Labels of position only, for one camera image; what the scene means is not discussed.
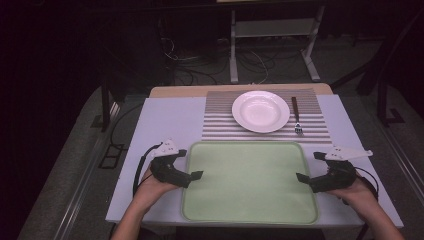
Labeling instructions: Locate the person's left hand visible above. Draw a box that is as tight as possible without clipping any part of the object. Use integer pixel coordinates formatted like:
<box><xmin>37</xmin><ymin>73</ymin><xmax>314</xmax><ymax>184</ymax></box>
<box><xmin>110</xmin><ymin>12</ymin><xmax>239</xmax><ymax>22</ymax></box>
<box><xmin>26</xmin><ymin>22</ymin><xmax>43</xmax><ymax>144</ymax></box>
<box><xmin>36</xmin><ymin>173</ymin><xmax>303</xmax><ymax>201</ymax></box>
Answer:
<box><xmin>134</xmin><ymin>166</ymin><xmax>182</xmax><ymax>207</ymax></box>

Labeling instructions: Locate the tangle of black floor cables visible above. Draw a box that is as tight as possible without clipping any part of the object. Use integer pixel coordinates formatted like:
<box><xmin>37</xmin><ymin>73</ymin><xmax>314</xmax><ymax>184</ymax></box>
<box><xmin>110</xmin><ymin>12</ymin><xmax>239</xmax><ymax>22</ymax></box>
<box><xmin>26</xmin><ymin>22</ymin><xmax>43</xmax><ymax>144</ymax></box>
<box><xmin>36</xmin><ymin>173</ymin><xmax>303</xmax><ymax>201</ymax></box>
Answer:
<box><xmin>164</xmin><ymin>46</ymin><xmax>278</xmax><ymax>87</ymax></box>

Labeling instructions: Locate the white plate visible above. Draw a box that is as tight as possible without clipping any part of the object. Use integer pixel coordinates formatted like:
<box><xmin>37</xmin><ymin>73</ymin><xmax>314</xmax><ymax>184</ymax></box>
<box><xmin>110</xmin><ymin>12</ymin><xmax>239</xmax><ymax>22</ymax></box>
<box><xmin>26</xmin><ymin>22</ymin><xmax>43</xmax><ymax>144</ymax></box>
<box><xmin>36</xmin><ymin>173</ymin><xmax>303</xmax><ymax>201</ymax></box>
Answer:
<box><xmin>231</xmin><ymin>90</ymin><xmax>291</xmax><ymax>134</ymax></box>

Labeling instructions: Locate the striped placemat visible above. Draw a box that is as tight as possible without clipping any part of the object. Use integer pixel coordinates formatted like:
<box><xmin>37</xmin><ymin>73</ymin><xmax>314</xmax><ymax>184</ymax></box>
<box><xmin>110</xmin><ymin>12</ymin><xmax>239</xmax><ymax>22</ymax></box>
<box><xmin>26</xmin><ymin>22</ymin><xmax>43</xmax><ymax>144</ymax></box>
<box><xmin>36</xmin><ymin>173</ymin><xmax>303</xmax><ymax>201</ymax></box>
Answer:
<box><xmin>201</xmin><ymin>87</ymin><xmax>333</xmax><ymax>145</ymax></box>

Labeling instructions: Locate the metal floor rail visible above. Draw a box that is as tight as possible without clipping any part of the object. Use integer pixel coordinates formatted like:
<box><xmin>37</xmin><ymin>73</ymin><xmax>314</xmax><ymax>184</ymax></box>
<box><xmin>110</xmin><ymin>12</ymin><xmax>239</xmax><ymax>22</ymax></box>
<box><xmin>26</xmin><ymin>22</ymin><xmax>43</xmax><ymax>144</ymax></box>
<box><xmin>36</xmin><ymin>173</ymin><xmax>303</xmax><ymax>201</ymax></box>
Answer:
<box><xmin>52</xmin><ymin>99</ymin><xmax>122</xmax><ymax>240</ymax></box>
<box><xmin>374</xmin><ymin>123</ymin><xmax>424</xmax><ymax>204</ymax></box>

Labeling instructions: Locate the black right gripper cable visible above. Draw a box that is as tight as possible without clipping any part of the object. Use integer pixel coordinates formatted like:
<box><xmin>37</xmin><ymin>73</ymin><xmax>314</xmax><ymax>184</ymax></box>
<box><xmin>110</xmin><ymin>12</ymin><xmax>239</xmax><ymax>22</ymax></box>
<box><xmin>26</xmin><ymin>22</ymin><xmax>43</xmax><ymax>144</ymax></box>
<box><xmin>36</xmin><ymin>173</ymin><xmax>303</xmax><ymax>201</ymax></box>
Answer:
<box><xmin>353</xmin><ymin>165</ymin><xmax>381</xmax><ymax>203</ymax></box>

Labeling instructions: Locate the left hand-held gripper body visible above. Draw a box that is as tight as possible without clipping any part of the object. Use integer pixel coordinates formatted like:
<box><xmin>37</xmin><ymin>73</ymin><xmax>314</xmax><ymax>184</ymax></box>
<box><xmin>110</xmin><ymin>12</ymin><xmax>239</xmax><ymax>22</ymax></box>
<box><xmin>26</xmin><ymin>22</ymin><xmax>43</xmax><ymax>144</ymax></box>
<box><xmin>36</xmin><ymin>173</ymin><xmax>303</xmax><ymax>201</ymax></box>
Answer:
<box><xmin>149</xmin><ymin>138</ymin><xmax>193</xmax><ymax>189</ymax></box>

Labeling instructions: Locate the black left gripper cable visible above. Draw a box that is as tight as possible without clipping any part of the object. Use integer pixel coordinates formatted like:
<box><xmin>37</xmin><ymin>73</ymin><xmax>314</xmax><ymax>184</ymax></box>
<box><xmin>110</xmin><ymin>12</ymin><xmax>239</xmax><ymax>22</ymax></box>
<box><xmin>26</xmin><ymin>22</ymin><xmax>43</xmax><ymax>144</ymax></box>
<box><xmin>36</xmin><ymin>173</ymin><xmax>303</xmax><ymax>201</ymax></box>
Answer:
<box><xmin>132</xmin><ymin>142</ymin><xmax>164</xmax><ymax>198</ymax></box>

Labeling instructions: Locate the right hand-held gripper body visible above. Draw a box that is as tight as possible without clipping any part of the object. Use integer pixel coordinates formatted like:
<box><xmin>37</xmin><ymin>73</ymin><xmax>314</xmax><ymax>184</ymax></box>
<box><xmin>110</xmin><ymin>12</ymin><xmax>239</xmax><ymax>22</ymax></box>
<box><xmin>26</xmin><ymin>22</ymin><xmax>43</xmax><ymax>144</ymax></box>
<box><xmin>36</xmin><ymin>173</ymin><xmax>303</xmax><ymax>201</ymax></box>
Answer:
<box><xmin>309</xmin><ymin>145</ymin><xmax>374</xmax><ymax>194</ymax></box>

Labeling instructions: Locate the white floor cable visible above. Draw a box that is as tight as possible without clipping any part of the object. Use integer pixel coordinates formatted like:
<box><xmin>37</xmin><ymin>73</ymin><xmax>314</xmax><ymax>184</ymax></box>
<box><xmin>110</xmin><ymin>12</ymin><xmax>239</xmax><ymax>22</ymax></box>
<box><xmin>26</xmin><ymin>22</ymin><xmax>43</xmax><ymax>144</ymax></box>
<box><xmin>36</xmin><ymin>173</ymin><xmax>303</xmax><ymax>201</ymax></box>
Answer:
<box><xmin>160</xmin><ymin>35</ymin><xmax>203</xmax><ymax>63</ymax></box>

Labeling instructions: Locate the light green mat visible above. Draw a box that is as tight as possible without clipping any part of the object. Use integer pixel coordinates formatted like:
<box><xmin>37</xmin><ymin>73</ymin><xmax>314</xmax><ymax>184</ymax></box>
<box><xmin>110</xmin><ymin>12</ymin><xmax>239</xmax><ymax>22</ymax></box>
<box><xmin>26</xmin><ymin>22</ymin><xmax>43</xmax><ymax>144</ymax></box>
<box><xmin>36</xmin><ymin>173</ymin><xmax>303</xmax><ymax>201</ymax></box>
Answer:
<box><xmin>181</xmin><ymin>141</ymin><xmax>320</xmax><ymax>225</ymax></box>

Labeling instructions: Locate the black floor stand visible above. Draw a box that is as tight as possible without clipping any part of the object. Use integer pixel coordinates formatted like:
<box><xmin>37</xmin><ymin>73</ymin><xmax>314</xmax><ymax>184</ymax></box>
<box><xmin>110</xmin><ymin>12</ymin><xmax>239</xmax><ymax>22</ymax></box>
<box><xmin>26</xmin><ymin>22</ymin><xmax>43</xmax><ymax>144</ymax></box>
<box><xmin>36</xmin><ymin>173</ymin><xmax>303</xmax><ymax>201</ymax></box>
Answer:
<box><xmin>354</xmin><ymin>11</ymin><xmax>424</xmax><ymax>128</ymax></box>
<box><xmin>90</xmin><ymin>74</ymin><xmax>129</xmax><ymax>133</ymax></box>

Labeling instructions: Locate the grey metal stand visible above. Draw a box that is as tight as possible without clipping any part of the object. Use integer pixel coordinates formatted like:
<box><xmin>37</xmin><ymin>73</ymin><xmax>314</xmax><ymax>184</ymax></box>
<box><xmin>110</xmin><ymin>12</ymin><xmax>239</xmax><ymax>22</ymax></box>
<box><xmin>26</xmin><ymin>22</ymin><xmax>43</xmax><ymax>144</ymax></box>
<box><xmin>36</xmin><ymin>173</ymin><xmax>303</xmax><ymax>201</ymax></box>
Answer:
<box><xmin>229</xmin><ymin>4</ymin><xmax>327</xmax><ymax>85</ymax></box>

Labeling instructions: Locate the fork with brown handle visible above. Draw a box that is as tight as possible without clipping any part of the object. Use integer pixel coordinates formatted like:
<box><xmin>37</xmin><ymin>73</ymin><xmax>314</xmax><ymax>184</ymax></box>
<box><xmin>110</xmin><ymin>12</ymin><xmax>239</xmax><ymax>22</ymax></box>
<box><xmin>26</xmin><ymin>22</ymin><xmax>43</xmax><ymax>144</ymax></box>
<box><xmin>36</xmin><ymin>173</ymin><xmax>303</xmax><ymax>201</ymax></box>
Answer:
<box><xmin>291</xmin><ymin>96</ymin><xmax>305</xmax><ymax>136</ymax></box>

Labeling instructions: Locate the person's right hand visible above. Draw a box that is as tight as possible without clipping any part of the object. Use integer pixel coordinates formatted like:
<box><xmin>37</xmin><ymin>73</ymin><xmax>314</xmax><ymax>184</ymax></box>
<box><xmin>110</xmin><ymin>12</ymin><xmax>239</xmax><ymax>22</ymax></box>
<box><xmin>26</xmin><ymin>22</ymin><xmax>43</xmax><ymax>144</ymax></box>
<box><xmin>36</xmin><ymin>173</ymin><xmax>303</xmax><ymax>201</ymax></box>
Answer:
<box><xmin>327</xmin><ymin>172</ymin><xmax>378</xmax><ymax>215</ymax></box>

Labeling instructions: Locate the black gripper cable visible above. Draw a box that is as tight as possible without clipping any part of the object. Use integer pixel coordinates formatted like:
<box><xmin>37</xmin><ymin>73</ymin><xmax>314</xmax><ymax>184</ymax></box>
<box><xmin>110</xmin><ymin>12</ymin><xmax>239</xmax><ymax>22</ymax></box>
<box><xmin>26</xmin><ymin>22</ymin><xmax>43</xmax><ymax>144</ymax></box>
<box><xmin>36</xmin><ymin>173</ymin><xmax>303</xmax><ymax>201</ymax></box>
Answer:
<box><xmin>353</xmin><ymin>165</ymin><xmax>381</xmax><ymax>203</ymax></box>
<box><xmin>132</xmin><ymin>142</ymin><xmax>164</xmax><ymax>198</ymax></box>

